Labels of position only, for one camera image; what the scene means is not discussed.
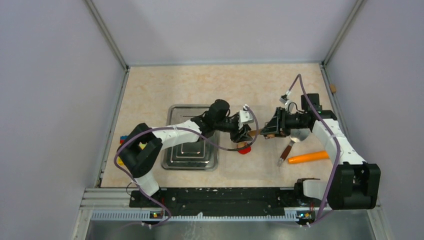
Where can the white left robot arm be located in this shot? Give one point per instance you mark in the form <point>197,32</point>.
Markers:
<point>138,153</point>

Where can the aluminium frame rail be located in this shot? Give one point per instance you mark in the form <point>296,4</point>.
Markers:
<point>105,214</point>

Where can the steel rectangular tray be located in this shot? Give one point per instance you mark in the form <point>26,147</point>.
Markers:
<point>195,156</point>

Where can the orange carrot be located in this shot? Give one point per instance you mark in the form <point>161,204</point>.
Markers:
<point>308,157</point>

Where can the small wooden block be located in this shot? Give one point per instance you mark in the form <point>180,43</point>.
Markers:
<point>332,88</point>

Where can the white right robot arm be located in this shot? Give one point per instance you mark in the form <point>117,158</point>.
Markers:
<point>355,183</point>

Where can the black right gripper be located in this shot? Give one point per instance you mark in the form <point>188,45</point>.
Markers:
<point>277,125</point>

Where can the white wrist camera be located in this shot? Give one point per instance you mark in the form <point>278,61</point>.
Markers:
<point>284,100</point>
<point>245,116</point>

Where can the metal spatula wooden handle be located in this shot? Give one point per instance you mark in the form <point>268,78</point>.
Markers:
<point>296,136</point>

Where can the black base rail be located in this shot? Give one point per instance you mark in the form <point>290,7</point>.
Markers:
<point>225,201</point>

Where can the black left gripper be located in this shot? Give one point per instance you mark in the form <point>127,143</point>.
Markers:
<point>237,137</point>

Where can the red dough piece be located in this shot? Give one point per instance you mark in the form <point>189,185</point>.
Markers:
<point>245,150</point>

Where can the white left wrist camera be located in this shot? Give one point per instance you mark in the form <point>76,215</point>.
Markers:
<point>245,116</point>

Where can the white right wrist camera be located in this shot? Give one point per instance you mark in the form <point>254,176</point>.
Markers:
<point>284,100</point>

